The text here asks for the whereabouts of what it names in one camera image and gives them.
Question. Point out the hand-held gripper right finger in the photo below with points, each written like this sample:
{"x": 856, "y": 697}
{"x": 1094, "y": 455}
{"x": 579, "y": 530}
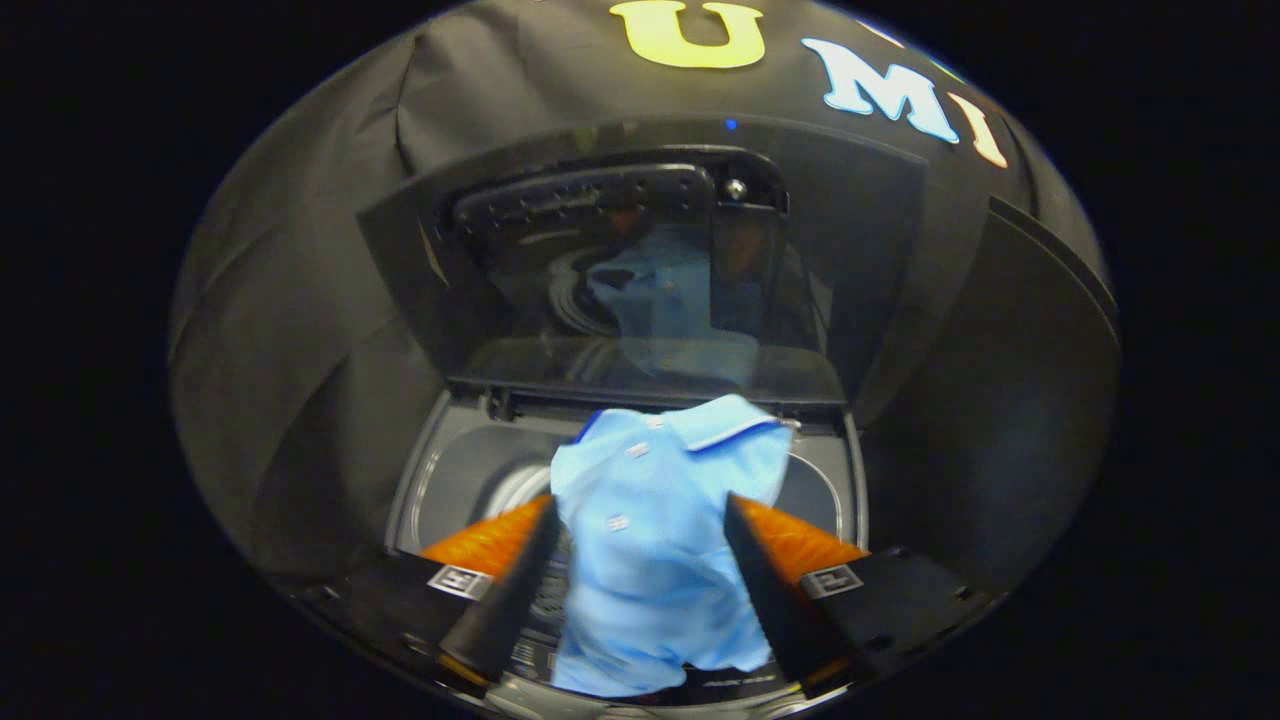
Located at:
{"x": 770, "y": 590}

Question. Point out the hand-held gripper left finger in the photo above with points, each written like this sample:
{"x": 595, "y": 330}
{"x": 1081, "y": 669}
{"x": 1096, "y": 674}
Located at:
{"x": 510, "y": 590}

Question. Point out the light blue polo shirt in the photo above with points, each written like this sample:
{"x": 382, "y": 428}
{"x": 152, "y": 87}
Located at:
{"x": 650, "y": 560}

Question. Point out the grey washing machine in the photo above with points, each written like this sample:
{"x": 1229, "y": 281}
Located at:
{"x": 470, "y": 470}

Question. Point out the dark glass washing machine lid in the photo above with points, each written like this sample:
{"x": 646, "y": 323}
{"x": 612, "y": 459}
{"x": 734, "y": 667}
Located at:
{"x": 620, "y": 290}

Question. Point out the black backdrop cloth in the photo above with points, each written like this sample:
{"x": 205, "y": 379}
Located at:
{"x": 300, "y": 300}

